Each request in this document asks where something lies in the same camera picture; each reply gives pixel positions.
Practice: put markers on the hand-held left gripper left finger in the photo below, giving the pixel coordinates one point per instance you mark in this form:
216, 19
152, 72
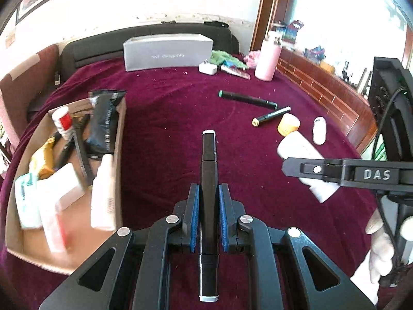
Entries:
193, 219

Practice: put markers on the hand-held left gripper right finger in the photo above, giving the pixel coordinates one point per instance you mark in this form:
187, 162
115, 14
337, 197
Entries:
224, 219

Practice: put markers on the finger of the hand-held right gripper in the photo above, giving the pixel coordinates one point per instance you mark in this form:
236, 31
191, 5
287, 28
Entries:
322, 169

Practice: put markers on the large white tube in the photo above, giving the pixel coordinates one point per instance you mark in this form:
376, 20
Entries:
300, 150

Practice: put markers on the small white bottle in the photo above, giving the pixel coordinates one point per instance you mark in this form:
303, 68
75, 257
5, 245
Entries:
319, 132

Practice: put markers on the black marker white ends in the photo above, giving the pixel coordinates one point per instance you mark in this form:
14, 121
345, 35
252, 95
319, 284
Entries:
209, 168

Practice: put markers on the yellow round jar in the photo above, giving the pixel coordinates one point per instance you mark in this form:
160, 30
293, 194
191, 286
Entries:
288, 125

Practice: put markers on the black marker yellow end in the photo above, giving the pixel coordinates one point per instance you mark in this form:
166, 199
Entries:
69, 145
271, 115

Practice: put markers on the white spray bottle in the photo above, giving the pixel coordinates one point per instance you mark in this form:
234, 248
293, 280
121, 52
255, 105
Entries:
103, 200

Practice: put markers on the black marker green end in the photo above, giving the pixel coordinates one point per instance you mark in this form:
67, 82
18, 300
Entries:
245, 98

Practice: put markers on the brown cardboard box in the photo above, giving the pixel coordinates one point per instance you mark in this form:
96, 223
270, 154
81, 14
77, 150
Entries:
80, 248

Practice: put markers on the white power adapter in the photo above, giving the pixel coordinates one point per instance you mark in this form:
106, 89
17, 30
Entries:
64, 187

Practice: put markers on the yellow snack packet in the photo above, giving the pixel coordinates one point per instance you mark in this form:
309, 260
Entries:
43, 161

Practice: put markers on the teal tissue packet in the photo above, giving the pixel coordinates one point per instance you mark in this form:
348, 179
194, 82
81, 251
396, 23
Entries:
27, 200

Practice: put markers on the person's right hand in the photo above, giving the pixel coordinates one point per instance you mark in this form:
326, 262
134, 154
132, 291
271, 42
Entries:
380, 248

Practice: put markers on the green striped fabric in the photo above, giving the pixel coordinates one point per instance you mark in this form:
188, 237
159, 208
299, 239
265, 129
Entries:
380, 151

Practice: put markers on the metal flask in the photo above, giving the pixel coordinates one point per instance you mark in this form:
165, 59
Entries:
363, 82

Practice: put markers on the wooden sideboard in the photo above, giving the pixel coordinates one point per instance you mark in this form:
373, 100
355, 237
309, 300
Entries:
322, 90

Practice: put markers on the yellow item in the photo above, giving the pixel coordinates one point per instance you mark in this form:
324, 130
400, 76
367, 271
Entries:
327, 67

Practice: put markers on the red blue toy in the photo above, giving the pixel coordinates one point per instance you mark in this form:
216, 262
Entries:
314, 53

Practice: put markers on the pink water bottle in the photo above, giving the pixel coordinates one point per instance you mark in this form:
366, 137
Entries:
266, 61

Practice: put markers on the black marker purple end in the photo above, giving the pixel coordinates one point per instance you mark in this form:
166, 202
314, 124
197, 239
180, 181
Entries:
83, 161

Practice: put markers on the toothpaste tube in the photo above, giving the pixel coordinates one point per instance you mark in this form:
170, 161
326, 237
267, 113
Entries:
235, 71

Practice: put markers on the pink cloth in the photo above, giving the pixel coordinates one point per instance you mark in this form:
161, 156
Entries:
251, 58

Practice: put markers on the black foil packet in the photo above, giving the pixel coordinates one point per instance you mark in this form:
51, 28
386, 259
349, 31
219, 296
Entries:
103, 122

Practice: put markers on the small blue tube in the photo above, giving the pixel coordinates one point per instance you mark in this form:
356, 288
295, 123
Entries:
231, 63

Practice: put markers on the blue printed carton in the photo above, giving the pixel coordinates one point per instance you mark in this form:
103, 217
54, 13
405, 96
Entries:
294, 30

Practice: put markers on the green cloth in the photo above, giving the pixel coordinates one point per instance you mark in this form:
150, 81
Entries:
221, 57

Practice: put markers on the small white charger plug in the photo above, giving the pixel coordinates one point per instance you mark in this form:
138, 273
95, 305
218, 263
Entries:
207, 67

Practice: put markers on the white bottle red label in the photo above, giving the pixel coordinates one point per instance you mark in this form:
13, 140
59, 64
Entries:
63, 121

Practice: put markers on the grey shoe box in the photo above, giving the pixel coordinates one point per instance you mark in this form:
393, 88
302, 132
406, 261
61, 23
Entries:
167, 55

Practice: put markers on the black padded headboard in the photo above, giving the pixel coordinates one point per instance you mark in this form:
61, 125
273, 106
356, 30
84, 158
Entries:
93, 51

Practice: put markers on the pink brown armchair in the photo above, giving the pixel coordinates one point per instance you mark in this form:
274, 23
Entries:
22, 93

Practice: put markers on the wooden window frame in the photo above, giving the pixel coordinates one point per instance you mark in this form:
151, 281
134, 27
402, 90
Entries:
267, 6

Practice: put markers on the small wall plaque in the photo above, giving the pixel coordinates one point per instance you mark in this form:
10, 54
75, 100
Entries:
10, 40

